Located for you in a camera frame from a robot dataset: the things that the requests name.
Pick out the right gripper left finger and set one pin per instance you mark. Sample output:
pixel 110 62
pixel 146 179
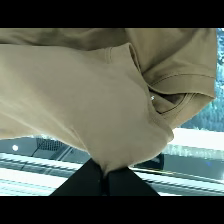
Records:
pixel 85 183

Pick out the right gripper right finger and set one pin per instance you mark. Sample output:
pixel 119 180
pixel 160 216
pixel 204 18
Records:
pixel 128 185

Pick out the tan T-shirt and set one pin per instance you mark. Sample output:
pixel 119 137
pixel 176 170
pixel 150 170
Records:
pixel 100 96

